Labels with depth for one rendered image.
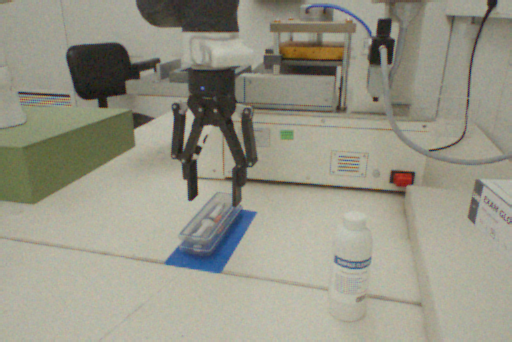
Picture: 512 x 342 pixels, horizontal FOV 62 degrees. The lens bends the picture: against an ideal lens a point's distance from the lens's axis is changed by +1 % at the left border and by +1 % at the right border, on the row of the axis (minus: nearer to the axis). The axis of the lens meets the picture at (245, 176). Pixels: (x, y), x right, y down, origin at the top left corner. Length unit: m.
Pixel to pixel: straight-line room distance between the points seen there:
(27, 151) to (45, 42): 2.43
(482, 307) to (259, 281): 0.30
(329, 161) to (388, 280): 0.36
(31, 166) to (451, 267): 0.80
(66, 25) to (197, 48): 2.63
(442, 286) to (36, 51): 3.13
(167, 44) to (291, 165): 2.00
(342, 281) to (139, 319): 0.27
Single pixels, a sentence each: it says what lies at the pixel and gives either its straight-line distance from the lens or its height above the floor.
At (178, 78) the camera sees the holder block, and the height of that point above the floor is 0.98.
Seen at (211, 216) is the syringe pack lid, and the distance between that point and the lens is 0.75.
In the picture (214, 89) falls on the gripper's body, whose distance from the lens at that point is 0.65.
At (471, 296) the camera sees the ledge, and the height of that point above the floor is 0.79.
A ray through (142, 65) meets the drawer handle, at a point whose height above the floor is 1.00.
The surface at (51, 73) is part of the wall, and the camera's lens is 3.38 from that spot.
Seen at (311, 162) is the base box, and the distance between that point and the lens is 0.97.
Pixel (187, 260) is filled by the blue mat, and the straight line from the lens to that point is 0.71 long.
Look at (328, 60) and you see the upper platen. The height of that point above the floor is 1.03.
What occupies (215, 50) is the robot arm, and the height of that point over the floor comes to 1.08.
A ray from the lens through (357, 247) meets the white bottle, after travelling 0.54.
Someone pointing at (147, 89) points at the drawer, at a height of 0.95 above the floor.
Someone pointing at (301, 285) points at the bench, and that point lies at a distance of 0.66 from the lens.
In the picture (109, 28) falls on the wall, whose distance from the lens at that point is 3.06.
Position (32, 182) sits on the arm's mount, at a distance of 0.99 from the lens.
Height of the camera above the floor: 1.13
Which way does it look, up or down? 22 degrees down
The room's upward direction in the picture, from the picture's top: straight up
